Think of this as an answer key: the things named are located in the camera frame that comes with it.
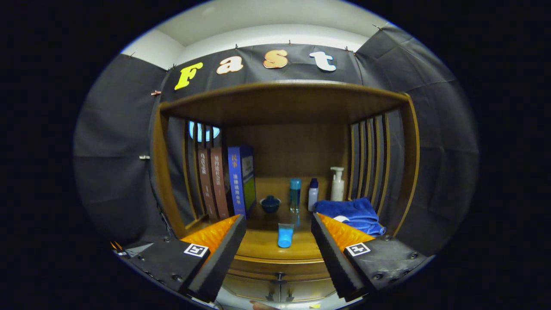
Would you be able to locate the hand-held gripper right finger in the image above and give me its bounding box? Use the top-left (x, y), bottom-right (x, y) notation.
top-left (310, 213), bottom-right (427, 303)

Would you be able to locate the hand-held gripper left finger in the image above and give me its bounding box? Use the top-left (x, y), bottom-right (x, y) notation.
top-left (128, 214), bottom-right (247, 303)

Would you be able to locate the wooden drawer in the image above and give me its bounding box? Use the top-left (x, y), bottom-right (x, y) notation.
top-left (228, 257), bottom-right (332, 281)

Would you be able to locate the blue tube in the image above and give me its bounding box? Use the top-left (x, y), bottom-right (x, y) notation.
top-left (278, 223), bottom-right (295, 248)

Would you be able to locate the wooden cabinet door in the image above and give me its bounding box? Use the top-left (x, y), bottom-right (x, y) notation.
top-left (222, 274), bottom-right (280, 301)
top-left (281, 278), bottom-right (338, 302)

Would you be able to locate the wooden countertop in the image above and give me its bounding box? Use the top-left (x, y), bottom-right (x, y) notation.
top-left (183, 177), bottom-right (388, 261)

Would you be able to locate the folded blue towel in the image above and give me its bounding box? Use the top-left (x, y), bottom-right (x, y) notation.
top-left (313, 197), bottom-right (387, 236)

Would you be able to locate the white bottle with dark cap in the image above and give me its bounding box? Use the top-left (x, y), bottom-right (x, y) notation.
top-left (308, 178), bottom-right (319, 212)

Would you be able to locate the white pump bottle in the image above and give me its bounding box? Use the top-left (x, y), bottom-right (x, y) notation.
top-left (331, 167), bottom-right (345, 202)

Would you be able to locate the dark blue lidded tea bowl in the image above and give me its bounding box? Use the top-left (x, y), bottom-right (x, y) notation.
top-left (260, 195), bottom-right (282, 214)

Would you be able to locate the brown book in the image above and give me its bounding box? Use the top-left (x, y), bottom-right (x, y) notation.
top-left (210, 148), bottom-right (231, 219)
top-left (198, 149), bottom-right (217, 221)

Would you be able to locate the clear bottle with blue cap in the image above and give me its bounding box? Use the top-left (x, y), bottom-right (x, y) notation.
top-left (290, 179), bottom-right (302, 213)

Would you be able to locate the blue book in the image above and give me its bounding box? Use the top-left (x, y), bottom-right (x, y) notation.
top-left (228, 146), bottom-right (257, 218)

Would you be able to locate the wooden cabinet with shelf frame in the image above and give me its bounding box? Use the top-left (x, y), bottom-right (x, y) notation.
top-left (151, 82), bottom-right (421, 302)

